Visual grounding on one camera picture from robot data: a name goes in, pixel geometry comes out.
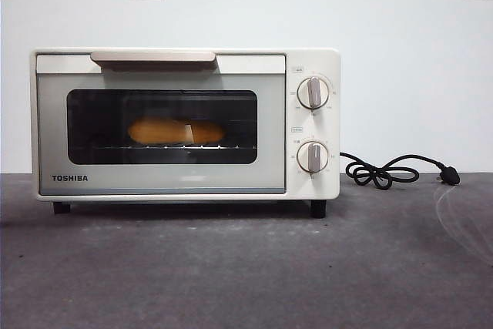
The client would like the yellow corn cob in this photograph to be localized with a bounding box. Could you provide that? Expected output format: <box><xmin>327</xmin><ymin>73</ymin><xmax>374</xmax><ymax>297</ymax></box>
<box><xmin>126</xmin><ymin>117</ymin><xmax>225</xmax><ymax>144</ymax></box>

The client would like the cream oven knob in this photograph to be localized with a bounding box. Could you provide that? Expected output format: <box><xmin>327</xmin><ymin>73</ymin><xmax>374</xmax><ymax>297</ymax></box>
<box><xmin>297</xmin><ymin>140</ymin><xmax>330</xmax><ymax>174</ymax></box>
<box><xmin>297</xmin><ymin>76</ymin><xmax>330</xmax><ymax>110</ymax></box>

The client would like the metal wire oven rack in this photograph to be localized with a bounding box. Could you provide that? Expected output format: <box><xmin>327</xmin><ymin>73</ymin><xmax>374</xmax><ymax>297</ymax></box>
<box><xmin>79</xmin><ymin>143</ymin><xmax>257</xmax><ymax>152</ymax></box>

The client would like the black power cable with plug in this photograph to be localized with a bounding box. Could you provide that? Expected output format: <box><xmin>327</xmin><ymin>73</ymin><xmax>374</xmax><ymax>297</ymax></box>
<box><xmin>339</xmin><ymin>151</ymin><xmax>461</xmax><ymax>191</ymax></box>

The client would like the cream Toshiba toaster oven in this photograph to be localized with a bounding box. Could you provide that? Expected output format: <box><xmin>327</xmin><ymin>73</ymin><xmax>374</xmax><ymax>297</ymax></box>
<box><xmin>29</xmin><ymin>48</ymin><xmax>341</xmax><ymax>219</ymax></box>

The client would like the glass oven door with handle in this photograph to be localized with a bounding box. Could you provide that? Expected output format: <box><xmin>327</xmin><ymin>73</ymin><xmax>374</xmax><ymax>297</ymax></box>
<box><xmin>35</xmin><ymin>51</ymin><xmax>287</xmax><ymax>195</ymax></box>

